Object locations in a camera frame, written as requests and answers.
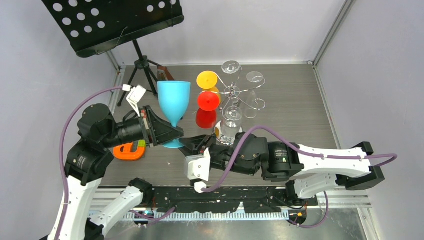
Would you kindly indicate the orange curved toy tube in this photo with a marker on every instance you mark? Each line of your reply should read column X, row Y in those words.
column 129, row 151

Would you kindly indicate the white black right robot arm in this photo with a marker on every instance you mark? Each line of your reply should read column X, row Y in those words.
column 305, row 170

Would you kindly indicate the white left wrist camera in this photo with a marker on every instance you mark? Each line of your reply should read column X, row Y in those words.
column 135, row 94

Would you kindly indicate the lime green building brick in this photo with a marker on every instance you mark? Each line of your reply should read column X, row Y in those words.
column 141, row 144

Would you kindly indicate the red wine glass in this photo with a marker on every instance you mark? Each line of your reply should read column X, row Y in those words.
column 208, row 103

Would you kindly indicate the yellow wine glass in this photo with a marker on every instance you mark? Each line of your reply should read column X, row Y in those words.
column 207, row 81

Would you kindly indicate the clear wine glass right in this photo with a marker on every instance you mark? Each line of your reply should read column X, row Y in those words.
column 253, row 103

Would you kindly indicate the blue wine glass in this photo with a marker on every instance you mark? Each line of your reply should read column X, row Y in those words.
column 173, row 98

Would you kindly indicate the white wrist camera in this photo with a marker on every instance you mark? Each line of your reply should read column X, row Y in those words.
column 135, row 94
column 197, row 167

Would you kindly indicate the clear wine glass rear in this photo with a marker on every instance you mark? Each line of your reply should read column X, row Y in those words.
column 231, row 73

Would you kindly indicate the clear ribbed wine glass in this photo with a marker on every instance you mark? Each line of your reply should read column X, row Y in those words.
column 231, row 122

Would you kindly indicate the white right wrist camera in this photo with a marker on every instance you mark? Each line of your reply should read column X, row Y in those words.
column 197, row 167

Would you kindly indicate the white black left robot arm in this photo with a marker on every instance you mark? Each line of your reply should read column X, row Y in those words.
column 86, row 165

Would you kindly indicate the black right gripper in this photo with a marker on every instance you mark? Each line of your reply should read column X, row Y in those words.
column 197, row 145

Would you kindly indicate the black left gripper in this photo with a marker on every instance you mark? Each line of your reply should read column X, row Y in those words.
column 161, row 130

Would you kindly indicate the chrome wine glass rack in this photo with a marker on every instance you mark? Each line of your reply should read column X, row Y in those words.
column 236, row 97

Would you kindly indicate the black music stand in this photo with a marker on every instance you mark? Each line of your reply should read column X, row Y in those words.
column 94, row 27

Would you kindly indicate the brown wooden metronome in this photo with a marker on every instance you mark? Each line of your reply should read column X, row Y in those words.
column 163, row 74

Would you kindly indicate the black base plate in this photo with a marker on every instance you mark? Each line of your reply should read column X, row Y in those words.
column 256, row 199

